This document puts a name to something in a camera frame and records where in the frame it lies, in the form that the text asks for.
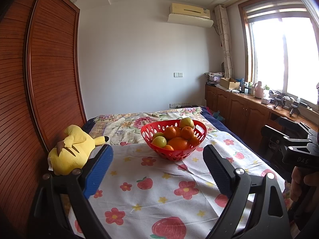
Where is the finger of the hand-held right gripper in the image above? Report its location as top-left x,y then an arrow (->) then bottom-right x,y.
277,117 -> 314,136
261,125 -> 291,146

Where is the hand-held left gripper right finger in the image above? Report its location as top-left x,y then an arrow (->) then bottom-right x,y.
203,144 -> 292,239

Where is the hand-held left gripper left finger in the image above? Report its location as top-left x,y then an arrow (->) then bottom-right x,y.
27,144 -> 114,239

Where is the red plastic basket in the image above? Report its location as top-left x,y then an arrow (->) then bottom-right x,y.
141,119 -> 207,161

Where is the large oval orange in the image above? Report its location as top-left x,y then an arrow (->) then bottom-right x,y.
167,137 -> 190,151

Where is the round orange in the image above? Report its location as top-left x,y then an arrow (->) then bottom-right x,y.
164,126 -> 177,140

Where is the green apple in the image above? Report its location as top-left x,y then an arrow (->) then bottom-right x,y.
152,136 -> 167,148

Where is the person's right hand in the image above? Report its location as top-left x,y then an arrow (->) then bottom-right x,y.
290,166 -> 319,202

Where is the yellow plush toy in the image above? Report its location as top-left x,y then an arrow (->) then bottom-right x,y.
48,124 -> 109,175

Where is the wooden cabinet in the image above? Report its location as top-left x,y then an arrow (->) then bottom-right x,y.
205,83 -> 319,160

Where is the pink bottle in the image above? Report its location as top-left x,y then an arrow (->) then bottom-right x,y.
253,81 -> 263,98

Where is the dark blue bedsheet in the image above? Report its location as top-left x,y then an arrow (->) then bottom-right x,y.
201,107 -> 285,177

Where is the floral blanket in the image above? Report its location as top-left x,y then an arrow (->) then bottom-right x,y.
87,107 -> 217,146

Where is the white fruit-print tablecloth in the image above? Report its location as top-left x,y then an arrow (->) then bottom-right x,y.
67,129 -> 286,239

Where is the teal cloth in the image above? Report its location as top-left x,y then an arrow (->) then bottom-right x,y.
212,111 -> 226,122

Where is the cardboard box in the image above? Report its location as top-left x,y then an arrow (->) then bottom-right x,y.
219,77 -> 241,90

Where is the window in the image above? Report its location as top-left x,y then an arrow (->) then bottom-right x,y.
238,0 -> 319,105

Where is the pile of folded cloths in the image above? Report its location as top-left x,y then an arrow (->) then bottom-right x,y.
204,72 -> 225,84

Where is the patterned curtain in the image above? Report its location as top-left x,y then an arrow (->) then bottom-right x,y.
214,4 -> 235,79

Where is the wooden wardrobe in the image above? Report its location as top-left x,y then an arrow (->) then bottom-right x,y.
0,0 -> 88,170

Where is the white air conditioner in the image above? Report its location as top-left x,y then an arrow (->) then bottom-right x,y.
167,13 -> 214,27

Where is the cream air conditioner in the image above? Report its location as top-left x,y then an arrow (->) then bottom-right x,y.
169,2 -> 211,20

